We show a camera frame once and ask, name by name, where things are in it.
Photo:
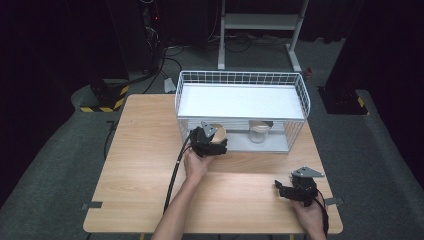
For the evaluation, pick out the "person's left hand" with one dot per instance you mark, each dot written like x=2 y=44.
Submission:
x=196 y=166

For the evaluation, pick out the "black computer tower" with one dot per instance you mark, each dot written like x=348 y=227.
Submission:
x=146 y=33

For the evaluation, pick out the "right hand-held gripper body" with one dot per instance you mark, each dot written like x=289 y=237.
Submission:
x=305 y=186

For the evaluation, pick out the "black yellow striped base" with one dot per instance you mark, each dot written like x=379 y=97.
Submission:
x=110 y=96
x=343 y=100

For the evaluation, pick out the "glass jar with wooden lid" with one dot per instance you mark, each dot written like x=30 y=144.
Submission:
x=258 y=135

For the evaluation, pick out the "white metal stand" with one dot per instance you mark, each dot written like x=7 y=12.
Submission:
x=260 y=21

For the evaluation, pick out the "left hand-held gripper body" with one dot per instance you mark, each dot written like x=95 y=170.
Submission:
x=201 y=145

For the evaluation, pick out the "grey tape strip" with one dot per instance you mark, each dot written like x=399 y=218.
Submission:
x=334 y=201
x=92 y=205

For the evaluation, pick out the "light wooden bowl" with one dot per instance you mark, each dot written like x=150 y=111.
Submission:
x=220 y=132

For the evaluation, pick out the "person's right hand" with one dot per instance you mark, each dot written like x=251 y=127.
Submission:
x=310 y=218

